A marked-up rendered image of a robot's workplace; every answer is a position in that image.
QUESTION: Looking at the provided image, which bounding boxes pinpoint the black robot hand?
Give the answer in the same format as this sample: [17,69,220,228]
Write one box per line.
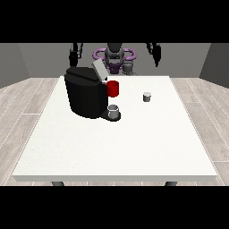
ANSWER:
[68,42,84,68]
[146,42,163,68]

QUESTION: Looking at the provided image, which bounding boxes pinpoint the pale grey machine lid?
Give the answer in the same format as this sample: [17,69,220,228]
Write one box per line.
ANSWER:
[90,58,109,82]

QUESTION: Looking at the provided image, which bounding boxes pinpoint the black coffee machine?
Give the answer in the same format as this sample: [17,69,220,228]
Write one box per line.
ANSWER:
[64,65,122,123]

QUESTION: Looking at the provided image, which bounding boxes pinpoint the small grey coffee pod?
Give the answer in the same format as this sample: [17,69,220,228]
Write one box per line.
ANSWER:
[142,91,152,103]

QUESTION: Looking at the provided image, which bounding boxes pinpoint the red pod holder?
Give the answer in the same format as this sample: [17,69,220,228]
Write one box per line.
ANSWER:
[106,80,120,98]

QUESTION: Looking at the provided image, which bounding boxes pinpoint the grey and purple robot trunk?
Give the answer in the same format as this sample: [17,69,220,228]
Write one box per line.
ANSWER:
[92,42,139,76]

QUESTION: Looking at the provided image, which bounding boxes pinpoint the small grey cup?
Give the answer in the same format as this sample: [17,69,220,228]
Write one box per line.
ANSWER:
[107,104,120,119]

